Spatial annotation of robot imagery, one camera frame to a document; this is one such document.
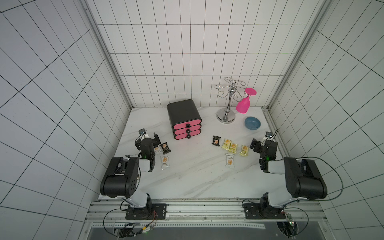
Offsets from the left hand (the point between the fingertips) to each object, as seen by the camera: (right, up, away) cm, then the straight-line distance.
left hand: (147, 137), depth 95 cm
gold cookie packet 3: (+52, -14, -5) cm, 54 cm away
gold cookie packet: (+51, -6, +1) cm, 52 cm away
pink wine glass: (+64, +21, +4) cm, 67 cm away
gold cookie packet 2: (+63, -8, 0) cm, 64 cm away
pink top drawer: (+26, +8, -5) cm, 28 cm away
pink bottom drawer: (+26, +2, +3) cm, 26 cm away
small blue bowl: (+74, +9, +15) cm, 76 cm away
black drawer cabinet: (+23, +13, +3) cm, 27 cm away
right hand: (+71, -1, 0) cm, 71 cm away
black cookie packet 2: (+12, -8, 0) cm, 14 cm away
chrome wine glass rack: (+54, +31, -2) cm, 62 cm away
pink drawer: (+24, +5, -1) cm, 25 cm away
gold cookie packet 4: (+7, -8, 0) cm, 11 cm away
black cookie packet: (+45, -3, +5) cm, 46 cm away
